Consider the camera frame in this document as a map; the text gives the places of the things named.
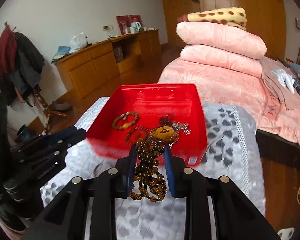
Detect light blue kettle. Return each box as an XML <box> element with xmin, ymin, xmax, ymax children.
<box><xmin>131</xmin><ymin>17</ymin><xmax>142</xmax><ymax>32</ymax></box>

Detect wall switch box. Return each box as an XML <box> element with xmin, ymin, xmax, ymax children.
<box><xmin>295</xmin><ymin>17</ymin><xmax>300</xmax><ymax>30</ymax></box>

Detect multicolour agate bead bracelet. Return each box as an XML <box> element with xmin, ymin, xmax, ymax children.
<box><xmin>125</xmin><ymin>126</ymin><xmax>151</xmax><ymax>145</ymax></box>

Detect silver wrist watch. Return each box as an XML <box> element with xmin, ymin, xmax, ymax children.
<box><xmin>171</xmin><ymin>121</ymin><xmax>191</xmax><ymax>134</ymax></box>

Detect yellow brown-spotted blanket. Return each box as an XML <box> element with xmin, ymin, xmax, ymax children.
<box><xmin>177</xmin><ymin>7</ymin><xmax>247</xmax><ymax>30</ymax></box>

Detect brown wooden bead bracelet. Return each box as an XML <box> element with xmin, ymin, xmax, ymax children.
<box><xmin>112</xmin><ymin>111</ymin><xmax>140</xmax><ymax>131</ymax></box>

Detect white plastic bag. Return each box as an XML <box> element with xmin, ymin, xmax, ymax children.
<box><xmin>70</xmin><ymin>33</ymin><xmax>88</xmax><ymax>53</ymax></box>

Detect red tin box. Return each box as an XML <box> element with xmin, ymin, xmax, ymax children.
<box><xmin>87</xmin><ymin>84</ymin><xmax>207</xmax><ymax>166</ymax></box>

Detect upper pink folded quilt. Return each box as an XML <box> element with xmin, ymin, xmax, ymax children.
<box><xmin>176</xmin><ymin>22</ymin><xmax>267</xmax><ymax>60</ymax></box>

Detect grey leaf-pattern quilted cover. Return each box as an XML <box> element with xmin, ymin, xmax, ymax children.
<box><xmin>39</xmin><ymin>96</ymin><xmax>267</xmax><ymax>240</ymax></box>

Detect hanging dark clothes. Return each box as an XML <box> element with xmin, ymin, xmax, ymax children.
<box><xmin>0</xmin><ymin>22</ymin><xmax>45</xmax><ymax>106</ymax></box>

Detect white cloth on bed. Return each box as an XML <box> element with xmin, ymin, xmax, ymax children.
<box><xmin>271</xmin><ymin>69</ymin><xmax>295</xmax><ymax>94</ymax></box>

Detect lower pink folded quilt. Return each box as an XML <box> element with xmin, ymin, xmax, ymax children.
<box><xmin>180</xmin><ymin>44</ymin><xmax>262</xmax><ymax>78</ymax></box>

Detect pink folded quilt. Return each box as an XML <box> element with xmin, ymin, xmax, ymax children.
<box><xmin>180</xmin><ymin>44</ymin><xmax>262</xmax><ymax>78</ymax></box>
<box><xmin>176</xmin><ymin>22</ymin><xmax>267</xmax><ymax>60</ymax></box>

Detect wooden coat rack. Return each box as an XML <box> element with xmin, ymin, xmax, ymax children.
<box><xmin>32</xmin><ymin>89</ymin><xmax>67</xmax><ymax>134</ymax></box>

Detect amber bead necklace with pendant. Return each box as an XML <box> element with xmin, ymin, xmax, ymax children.
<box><xmin>129</xmin><ymin>125</ymin><xmax>180</xmax><ymax>203</ymax></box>

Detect wooden sideboard cabinet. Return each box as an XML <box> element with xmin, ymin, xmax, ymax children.
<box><xmin>55</xmin><ymin>29</ymin><xmax>161</xmax><ymax>99</ymax></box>

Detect red picture frame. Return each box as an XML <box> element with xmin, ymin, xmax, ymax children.
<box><xmin>116</xmin><ymin>15</ymin><xmax>143</xmax><ymax>35</ymax></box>

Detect pink bedspread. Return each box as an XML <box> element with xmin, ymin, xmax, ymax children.
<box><xmin>159</xmin><ymin>58</ymin><xmax>300</xmax><ymax>146</ymax></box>

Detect wooden wardrobe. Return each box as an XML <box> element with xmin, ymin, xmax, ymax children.
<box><xmin>148</xmin><ymin>0</ymin><xmax>288</xmax><ymax>61</ymax></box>

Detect blue folded cloth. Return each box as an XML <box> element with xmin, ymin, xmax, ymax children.
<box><xmin>51</xmin><ymin>46</ymin><xmax>71</xmax><ymax>63</ymax></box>

